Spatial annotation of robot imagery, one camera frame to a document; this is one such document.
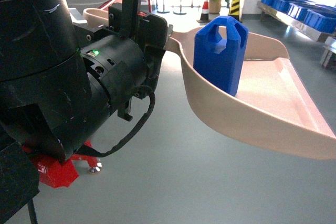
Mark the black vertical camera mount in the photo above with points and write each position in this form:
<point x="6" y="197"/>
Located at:
<point x="129" y="20"/>

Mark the red white traffic cone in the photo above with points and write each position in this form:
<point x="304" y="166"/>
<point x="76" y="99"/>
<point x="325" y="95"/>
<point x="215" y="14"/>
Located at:
<point x="204" y="18"/>

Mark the red plastic bracket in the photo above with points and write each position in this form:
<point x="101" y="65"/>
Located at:
<point x="55" y="174"/>

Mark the blue plastic part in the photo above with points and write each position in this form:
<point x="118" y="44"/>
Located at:
<point x="219" y="50"/>

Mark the steel shelf rack left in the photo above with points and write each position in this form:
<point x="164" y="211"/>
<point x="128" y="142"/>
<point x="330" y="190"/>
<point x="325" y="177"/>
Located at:
<point x="313" y="18"/>

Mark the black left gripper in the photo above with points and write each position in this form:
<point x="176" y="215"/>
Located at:
<point x="122" y="57"/>

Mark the beige plastic scoop tray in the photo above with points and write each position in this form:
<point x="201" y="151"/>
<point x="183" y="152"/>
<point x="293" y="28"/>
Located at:
<point x="271" y="110"/>

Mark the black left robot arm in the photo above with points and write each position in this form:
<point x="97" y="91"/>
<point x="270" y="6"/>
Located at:
<point x="61" y="82"/>

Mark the yellow black traffic cone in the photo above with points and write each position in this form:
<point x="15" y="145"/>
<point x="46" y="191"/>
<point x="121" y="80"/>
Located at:
<point x="234" y="10"/>

